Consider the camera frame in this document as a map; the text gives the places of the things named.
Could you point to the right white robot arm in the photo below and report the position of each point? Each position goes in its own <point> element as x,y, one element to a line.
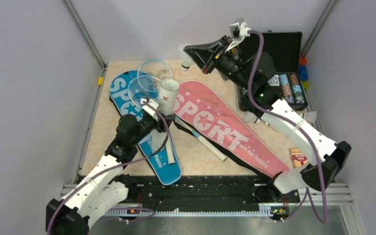
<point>326,157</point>

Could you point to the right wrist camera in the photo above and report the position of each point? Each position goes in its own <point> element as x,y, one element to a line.
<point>239,31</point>

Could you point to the pink racket cover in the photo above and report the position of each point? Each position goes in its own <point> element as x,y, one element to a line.
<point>199,107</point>

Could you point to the black poker chip case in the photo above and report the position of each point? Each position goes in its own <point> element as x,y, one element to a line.
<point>280,55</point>

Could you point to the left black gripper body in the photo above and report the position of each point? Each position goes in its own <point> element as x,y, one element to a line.
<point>147,125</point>

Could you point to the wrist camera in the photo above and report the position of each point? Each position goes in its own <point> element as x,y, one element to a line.
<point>150,106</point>
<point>239,31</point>

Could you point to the yellow clip on frame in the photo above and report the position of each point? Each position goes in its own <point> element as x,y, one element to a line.
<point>100,81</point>

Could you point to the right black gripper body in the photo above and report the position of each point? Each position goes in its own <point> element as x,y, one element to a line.
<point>230,68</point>

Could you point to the blue racket cover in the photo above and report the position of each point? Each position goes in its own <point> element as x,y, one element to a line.
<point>165,163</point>

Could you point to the white shuttlecock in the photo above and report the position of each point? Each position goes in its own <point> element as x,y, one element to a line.
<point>251,118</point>
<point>310,117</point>
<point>186,60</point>

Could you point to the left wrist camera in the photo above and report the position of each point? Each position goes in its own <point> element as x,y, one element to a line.
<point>150,106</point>

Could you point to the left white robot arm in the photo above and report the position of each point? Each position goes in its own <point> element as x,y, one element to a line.
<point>76,212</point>

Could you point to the lower blue badminton racket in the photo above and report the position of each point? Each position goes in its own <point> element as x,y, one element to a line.
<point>136,93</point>

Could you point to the coloured toys in corner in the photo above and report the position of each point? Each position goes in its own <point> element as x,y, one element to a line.
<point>303,72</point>

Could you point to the white shuttlecock tube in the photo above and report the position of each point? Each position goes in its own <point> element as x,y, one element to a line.
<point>168,90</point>

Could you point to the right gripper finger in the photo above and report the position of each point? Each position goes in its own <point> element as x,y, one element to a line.
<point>212,47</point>
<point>204,60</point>

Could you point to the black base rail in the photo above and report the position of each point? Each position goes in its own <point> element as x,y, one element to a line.
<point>236,193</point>

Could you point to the red white card box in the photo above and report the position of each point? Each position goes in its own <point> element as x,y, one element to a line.
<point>298,158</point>

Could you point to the blue badminton racket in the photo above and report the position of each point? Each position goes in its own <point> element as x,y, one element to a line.
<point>151,72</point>
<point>136,93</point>

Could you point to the clear tube lid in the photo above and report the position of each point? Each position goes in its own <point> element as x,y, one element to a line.
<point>190,142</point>

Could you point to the upper blue badminton racket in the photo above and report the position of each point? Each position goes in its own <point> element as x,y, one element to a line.
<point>151,72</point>

